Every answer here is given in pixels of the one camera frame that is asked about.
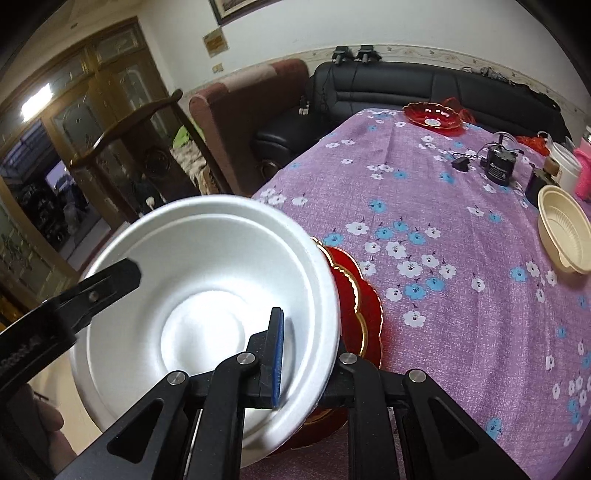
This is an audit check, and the wooden glass door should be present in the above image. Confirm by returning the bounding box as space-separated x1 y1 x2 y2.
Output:
0 16 199 324

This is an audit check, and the large red scalloped plate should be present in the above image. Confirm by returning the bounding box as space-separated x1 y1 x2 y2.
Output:
272 258 385 455

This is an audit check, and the cream plastic bowl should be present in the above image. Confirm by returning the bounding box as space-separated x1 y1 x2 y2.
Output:
538 185 591 274

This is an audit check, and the black leather sofa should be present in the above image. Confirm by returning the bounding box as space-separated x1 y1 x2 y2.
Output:
252 61 571 197

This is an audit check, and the large white foam bowl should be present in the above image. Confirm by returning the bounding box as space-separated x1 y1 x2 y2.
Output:
71 195 340 457

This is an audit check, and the red plastic bag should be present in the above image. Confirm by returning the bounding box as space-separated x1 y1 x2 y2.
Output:
516 134 552 155
442 96 481 125

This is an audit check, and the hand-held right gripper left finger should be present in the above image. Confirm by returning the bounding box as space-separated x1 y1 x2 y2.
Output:
55 307 284 480

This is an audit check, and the dark wooden chair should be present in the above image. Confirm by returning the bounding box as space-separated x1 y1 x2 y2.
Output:
69 89 232 208

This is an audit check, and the framed wall picture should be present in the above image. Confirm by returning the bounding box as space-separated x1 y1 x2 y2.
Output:
209 0 282 26

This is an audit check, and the small red scalloped plate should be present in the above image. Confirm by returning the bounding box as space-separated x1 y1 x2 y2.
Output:
403 102 465 133

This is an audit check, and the small wall plaque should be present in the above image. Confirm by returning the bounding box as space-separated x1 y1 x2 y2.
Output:
202 28 229 58

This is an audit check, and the red scalloped plate white label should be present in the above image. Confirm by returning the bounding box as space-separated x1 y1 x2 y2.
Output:
310 237 370 365

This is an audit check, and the brown armchair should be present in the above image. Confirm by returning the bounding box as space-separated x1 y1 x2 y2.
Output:
188 58 310 185

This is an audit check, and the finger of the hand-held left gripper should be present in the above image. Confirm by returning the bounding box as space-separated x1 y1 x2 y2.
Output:
46 257 142 343

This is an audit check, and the floral cushion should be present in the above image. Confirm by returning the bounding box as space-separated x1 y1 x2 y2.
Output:
170 142 218 195

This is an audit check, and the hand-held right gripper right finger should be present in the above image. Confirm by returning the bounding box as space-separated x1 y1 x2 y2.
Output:
318 351 532 480

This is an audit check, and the pink bottle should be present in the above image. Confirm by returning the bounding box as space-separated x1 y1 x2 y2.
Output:
574 127 591 200

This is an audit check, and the person's left hand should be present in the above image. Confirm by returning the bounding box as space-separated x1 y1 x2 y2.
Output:
27 387 71 476

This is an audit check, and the white plastic cup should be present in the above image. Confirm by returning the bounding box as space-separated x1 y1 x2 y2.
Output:
545 142 583 195

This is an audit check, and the dark jar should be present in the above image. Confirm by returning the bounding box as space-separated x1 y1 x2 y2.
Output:
526 168 552 208

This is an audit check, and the purple floral tablecloth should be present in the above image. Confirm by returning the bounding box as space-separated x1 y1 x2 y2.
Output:
240 107 591 480

